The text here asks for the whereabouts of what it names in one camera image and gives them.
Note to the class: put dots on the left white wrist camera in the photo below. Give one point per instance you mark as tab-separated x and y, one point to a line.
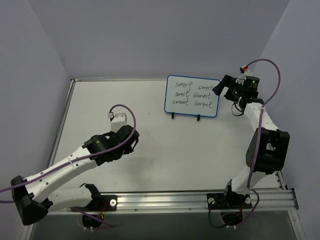
117	121

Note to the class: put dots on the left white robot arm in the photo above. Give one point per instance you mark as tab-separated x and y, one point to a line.
36	196

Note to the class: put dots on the blue framed whiteboard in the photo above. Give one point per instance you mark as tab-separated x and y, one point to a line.
191	96

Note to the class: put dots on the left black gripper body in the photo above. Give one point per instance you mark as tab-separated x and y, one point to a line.
130	144

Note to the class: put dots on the aluminium front rail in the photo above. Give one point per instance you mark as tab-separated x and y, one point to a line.
159	202

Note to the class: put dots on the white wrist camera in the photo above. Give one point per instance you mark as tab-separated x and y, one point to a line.
117	121
245	72

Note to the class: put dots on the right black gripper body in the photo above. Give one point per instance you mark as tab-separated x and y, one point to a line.
229	85

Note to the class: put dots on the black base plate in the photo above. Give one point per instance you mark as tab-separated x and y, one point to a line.
228	201
105	201

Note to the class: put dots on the aluminium table edge frame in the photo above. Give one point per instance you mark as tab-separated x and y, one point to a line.
62	122

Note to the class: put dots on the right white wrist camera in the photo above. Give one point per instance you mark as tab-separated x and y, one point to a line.
245	72

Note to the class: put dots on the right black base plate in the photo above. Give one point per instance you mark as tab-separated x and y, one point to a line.
228	201

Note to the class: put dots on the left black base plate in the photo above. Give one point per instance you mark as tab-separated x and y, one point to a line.
105	201

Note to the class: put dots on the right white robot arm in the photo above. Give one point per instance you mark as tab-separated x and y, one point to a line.
268	147

